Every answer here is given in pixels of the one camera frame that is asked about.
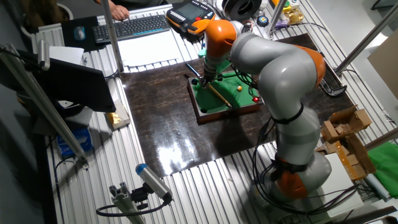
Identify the grey orange teach pendant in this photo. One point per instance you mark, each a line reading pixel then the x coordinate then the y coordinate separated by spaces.
pixel 189 14

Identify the black rectangular frame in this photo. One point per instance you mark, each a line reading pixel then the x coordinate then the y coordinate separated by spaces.
pixel 334 90

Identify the dark computer mouse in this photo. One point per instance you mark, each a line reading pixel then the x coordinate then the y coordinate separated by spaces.
pixel 79 33

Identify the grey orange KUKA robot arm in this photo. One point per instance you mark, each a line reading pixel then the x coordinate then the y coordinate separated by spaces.
pixel 286 77

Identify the silver cylindrical camera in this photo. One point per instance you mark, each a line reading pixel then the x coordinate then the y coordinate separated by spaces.
pixel 43 54

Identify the gold foil box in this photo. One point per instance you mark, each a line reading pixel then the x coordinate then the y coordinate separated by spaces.
pixel 117 116

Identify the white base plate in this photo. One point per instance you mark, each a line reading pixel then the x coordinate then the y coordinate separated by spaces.
pixel 339 186

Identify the gold shiny object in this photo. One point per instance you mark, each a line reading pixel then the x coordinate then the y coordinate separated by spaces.
pixel 293 15

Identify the black mouse pad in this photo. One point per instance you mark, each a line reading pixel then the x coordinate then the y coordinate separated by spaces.
pixel 70 40

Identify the long aluminium boom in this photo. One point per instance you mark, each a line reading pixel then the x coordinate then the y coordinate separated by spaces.
pixel 37 99

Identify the grey camera blue cap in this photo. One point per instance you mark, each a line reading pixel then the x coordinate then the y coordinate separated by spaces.
pixel 154 182

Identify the dark marble pattern mat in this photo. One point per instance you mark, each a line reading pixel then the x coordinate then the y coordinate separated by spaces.
pixel 161 118

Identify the large black spool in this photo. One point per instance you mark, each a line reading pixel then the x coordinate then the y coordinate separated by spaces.
pixel 241 9

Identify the white paper sheet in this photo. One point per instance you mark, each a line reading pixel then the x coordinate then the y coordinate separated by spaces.
pixel 149 48
pixel 66 54

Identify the aluminium frame post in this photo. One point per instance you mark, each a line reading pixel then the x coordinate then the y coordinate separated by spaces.
pixel 363 42
pixel 112 37
pixel 276 14
pixel 382 138

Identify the person's hand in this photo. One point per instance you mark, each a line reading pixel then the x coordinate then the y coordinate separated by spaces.
pixel 120 13

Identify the small black tape roll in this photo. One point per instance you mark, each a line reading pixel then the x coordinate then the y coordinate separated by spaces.
pixel 262 21

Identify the brown cardboard box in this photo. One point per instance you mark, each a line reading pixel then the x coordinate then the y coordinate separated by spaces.
pixel 354 161
pixel 345 123

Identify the mini green pool table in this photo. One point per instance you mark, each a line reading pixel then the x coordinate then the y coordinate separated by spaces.
pixel 214 102

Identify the black flat monitor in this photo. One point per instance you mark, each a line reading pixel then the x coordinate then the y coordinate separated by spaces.
pixel 77 87

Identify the green cloth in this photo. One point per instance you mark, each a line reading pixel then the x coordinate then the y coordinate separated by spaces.
pixel 385 168

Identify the yellow pool ball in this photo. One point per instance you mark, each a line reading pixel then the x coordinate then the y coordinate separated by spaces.
pixel 239 88

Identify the pale blue rolled tube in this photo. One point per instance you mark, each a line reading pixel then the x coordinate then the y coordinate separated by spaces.
pixel 377 186

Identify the short aluminium profile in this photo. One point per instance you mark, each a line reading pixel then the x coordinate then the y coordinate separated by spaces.
pixel 124 202

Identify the blue plastic packet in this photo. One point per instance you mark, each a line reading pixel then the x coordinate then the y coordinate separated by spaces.
pixel 74 141

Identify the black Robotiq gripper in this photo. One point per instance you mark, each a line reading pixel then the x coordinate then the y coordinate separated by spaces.
pixel 209 74

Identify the black computer keyboard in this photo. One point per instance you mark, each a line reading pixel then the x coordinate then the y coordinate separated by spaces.
pixel 130 28

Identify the beige board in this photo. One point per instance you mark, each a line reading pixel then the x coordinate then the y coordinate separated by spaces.
pixel 385 68

